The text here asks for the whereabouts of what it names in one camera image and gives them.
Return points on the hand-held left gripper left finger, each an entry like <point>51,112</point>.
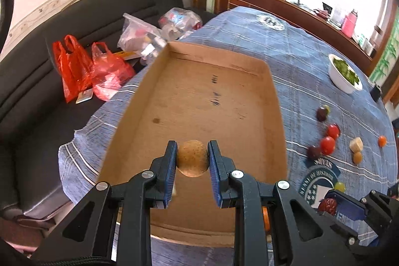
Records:
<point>172,166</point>

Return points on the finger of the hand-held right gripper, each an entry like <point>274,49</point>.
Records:
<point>349,205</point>
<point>343,228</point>

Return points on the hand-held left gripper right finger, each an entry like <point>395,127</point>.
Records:
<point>215,172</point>

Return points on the green grape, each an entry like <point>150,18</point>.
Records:
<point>339,186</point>
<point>327,108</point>

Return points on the brown round fruit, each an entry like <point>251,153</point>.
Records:
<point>192,158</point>

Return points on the cream cube block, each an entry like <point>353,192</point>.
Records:
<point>356,144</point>

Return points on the red cherry tomato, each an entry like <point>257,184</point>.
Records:
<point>328,145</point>
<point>333,131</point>

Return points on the small orange tomato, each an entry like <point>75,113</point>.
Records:
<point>382,141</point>

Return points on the cardboard box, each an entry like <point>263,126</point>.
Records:
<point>202,97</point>

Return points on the tan round fruit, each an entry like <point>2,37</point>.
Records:
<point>357,157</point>

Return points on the dark purple fruit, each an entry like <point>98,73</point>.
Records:
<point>313,152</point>
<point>321,115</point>

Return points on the orange fruit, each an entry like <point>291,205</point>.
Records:
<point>266,219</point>

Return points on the red plastic bag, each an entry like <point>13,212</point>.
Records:
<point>70,66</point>
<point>109,72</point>

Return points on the small black device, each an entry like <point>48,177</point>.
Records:
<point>376,93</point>

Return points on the white bowl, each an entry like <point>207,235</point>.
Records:
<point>339,79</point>

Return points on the clear plastic bag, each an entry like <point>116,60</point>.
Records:
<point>179,19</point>
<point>137,35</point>

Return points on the green leafy vegetables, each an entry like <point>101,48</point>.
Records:
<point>346,69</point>

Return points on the blue plaid tablecloth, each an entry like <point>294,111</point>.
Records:
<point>311,66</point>

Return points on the black sofa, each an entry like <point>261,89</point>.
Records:
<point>31,97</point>

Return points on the wooden counter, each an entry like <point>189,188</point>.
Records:
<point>280,13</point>

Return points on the pink bottle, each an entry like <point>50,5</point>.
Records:
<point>349,24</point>

